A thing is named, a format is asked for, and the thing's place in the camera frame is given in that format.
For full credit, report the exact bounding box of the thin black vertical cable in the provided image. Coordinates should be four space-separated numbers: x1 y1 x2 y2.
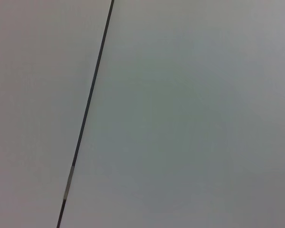
56 0 115 228

